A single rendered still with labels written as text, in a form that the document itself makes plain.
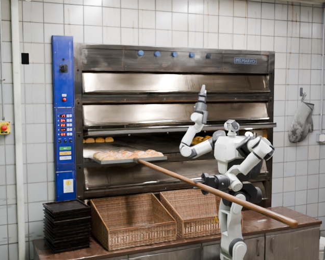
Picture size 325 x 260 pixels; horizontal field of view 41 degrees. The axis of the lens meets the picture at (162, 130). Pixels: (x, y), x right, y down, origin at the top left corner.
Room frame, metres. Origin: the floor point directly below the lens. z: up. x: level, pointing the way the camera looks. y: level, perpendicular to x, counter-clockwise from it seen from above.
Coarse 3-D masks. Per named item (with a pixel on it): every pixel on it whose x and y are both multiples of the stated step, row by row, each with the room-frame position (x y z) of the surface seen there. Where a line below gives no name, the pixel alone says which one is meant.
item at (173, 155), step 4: (172, 152) 3.86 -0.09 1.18; (176, 152) 3.86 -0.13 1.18; (180, 152) 3.86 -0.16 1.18; (208, 152) 3.95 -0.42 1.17; (212, 152) 3.97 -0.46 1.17; (168, 156) 3.79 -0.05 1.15; (172, 156) 3.81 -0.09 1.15; (176, 156) 3.82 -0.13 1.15; (180, 156) 3.84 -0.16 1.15; (184, 156) 3.85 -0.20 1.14; (84, 160) 3.49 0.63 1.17; (88, 160) 3.51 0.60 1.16; (92, 160) 3.52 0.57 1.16
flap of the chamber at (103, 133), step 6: (222, 126) 3.84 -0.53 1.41; (240, 126) 3.91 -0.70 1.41; (246, 126) 3.94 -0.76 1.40; (252, 126) 3.96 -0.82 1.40; (258, 126) 3.99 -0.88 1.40; (264, 126) 4.02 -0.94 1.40; (270, 126) 4.04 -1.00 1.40; (276, 126) 4.07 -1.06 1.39; (90, 132) 3.37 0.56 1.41; (96, 132) 3.39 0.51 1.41; (102, 132) 3.40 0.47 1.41; (108, 132) 3.42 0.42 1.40; (114, 132) 3.44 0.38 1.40; (120, 132) 3.46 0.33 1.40; (126, 132) 3.48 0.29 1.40; (132, 132) 3.50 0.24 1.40; (138, 132) 3.52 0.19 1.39; (144, 132) 3.54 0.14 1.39; (150, 132) 3.56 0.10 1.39; (156, 132) 3.61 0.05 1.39; (162, 132) 3.68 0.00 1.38; (174, 132) 3.82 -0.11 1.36
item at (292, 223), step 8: (152, 168) 3.03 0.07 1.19; (160, 168) 2.91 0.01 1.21; (176, 176) 2.68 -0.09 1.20; (192, 184) 2.49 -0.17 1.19; (200, 184) 2.42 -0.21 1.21; (216, 192) 2.26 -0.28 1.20; (224, 192) 2.22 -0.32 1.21; (232, 200) 2.12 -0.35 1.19; (240, 200) 2.07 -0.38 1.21; (248, 208) 2.01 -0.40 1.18; (256, 208) 1.95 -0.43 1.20; (264, 208) 1.92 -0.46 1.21; (272, 216) 1.84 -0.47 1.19; (280, 216) 1.81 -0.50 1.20; (288, 224) 1.75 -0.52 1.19; (296, 224) 1.73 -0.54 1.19
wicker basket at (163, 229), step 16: (96, 208) 3.47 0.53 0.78; (112, 208) 3.52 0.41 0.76; (128, 208) 3.58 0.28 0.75; (144, 208) 3.64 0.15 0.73; (160, 208) 3.52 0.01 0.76; (96, 224) 3.32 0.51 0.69; (112, 224) 3.49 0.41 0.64; (128, 224) 3.54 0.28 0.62; (144, 224) 3.60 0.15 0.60; (160, 224) 3.22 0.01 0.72; (112, 240) 3.25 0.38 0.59; (128, 240) 3.12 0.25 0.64; (144, 240) 3.17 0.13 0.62; (160, 240) 3.25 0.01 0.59
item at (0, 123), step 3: (0, 120) 3.24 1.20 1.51; (6, 120) 3.24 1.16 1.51; (9, 120) 3.24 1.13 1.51; (0, 123) 3.18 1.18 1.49; (3, 123) 3.18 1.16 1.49; (6, 123) 3.19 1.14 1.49; (9, 123) 3.20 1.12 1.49; (0, 126) 3.17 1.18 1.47; (9, 126) 3.20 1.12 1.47; (0, 129) 3.17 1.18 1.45; (6, 129) 3.19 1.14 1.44; (9, 129) 3.20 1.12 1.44; (0, 132) 3.17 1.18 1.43; (3, 132) 3.18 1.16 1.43; (6, 132) 3.19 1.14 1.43; (9, 132) 3.20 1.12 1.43
